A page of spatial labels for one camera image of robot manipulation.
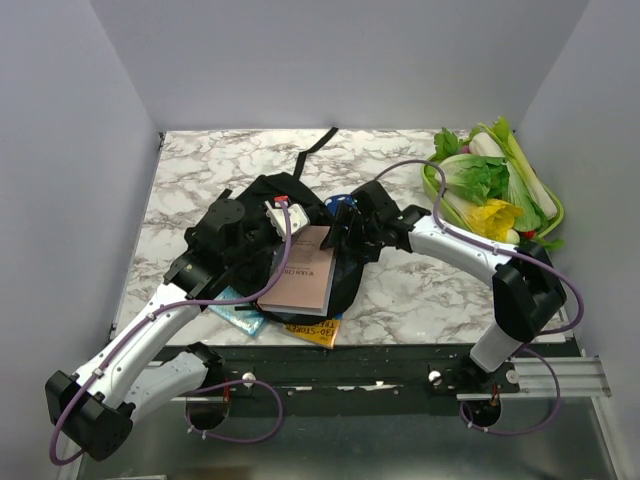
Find yellow flower vegetable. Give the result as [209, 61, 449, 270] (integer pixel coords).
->
[466, 199, 524, 243]

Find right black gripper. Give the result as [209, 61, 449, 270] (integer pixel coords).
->
[320, 201, 382, 263]

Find blue dinosaur pencil case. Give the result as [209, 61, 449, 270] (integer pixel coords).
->
[324, 194, 356, 216]

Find aluminium mounting rail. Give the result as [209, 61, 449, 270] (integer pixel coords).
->
[187, 348, 610, 403]

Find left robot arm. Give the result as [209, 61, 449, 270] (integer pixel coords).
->
[45, 197, 298, 466]

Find white daikon radish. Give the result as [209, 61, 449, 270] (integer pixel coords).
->
[469, 131, 505, 158]

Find black backpack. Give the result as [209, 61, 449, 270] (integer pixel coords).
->
[184, 127, 381, 326]

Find green celery stalk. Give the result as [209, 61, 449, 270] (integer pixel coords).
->
[478, 116, 564, 220]

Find white book pink flowers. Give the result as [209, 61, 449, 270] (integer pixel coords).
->
[257, 225, 336, 316]

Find green vegetable tray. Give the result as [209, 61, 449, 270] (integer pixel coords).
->
[421, 165, 565, 240]

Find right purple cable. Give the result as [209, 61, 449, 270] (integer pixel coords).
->
[372, 159, 585, 435]

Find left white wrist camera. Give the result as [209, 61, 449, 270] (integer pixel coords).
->
[264, 196, 311, 240]

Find napa cabbage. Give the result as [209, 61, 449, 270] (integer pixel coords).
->
[434, 153, 510, 205]

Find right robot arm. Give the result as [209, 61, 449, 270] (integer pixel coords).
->
[321, 181, 567, 392]

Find orange treehouse book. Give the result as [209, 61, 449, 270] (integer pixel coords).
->
[284, 318, 341, 349]

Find teal fantasy book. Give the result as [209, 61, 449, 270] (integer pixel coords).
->
[209, 303, 266, 337]

